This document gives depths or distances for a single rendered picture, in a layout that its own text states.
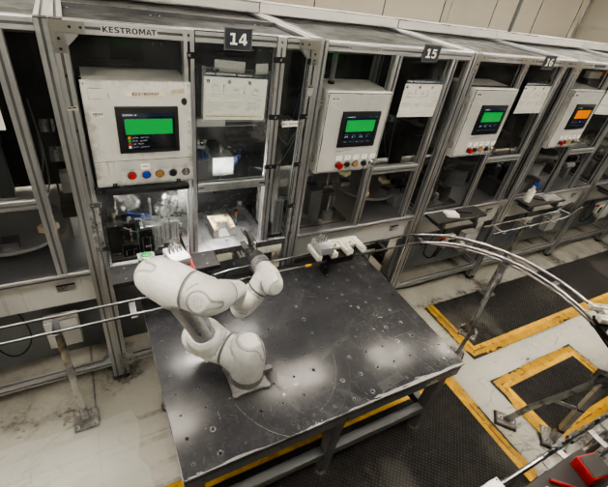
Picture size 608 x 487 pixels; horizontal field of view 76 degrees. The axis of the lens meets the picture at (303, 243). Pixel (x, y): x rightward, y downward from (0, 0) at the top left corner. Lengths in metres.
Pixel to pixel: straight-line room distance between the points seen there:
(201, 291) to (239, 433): 0.81
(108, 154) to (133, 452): 1.61
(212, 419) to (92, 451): 0.97
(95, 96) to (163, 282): 0.86
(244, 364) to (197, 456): 0.38
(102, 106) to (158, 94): 0.22
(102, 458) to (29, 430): 0.46
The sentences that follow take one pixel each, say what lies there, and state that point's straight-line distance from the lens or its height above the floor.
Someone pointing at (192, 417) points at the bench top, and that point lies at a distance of 1.87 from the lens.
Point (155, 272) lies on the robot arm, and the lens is 1.30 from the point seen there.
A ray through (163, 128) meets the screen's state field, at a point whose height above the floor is 1.64.
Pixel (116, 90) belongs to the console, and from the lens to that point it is 1.82.
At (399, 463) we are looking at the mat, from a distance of 2.69.
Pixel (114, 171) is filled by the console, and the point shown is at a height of 1.45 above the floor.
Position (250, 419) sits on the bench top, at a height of 0.68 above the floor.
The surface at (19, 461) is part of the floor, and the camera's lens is 2.76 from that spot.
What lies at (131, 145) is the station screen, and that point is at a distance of 1.87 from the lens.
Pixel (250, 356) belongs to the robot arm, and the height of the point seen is 0.92.
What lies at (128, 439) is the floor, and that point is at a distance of 2.65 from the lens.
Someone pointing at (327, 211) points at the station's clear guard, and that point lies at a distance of 2.51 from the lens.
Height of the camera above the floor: 2.29
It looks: 35 degrees down
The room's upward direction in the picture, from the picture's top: 10 degrees clockwise
